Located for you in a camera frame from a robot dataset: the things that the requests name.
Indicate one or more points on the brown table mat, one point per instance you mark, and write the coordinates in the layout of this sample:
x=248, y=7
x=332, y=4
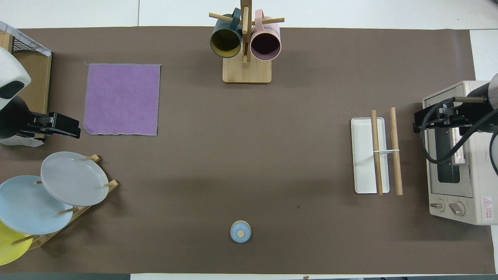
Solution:
x=233, y=155

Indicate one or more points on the gray plate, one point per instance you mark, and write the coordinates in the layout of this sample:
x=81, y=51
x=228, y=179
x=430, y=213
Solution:
x=74, y=179

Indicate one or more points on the dark green mug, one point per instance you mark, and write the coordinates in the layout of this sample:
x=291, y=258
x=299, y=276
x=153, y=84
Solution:
x=225, y=41

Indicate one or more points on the pink mug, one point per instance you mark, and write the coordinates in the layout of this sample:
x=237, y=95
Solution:
x=265, y=43

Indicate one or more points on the blue lidded jar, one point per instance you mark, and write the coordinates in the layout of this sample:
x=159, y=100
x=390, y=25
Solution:
x=240, y=231

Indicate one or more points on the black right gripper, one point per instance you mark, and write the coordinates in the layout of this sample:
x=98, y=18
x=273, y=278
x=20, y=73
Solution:
x=441, y=116

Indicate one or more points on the wooden mug tree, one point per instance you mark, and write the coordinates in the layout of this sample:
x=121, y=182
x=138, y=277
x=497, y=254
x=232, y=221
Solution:
x=247, y=72

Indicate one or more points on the wooden plate rack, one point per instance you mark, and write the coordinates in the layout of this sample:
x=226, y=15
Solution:
x=111, y=184

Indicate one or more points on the wooden shelf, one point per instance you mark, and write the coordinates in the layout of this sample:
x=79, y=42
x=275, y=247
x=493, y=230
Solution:
x=37, y=81

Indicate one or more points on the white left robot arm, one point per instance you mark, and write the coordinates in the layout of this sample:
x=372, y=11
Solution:
x=9, y=70

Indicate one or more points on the wooden bar towel rack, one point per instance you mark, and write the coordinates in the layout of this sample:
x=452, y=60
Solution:
x=365, y=155

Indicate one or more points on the white paper sheet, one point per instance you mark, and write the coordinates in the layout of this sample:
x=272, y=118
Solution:
x=15, y=142

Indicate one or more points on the marble patterned paper sheet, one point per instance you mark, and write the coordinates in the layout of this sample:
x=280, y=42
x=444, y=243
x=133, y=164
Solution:
x=23, y=37

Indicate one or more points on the light blue plate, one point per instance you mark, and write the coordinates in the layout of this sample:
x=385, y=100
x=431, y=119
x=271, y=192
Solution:
x=27, y=206

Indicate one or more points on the purple and gray towel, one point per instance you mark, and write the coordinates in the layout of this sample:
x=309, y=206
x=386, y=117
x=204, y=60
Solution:
x=122, y=99

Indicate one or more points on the yellow plate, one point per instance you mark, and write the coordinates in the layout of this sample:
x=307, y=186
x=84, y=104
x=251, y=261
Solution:
x=9, y=249

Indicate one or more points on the beige toaster oven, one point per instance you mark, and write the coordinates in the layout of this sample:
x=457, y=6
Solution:
x=467, y=194

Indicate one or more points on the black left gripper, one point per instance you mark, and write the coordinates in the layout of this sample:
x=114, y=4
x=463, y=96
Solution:
x=64, y=124

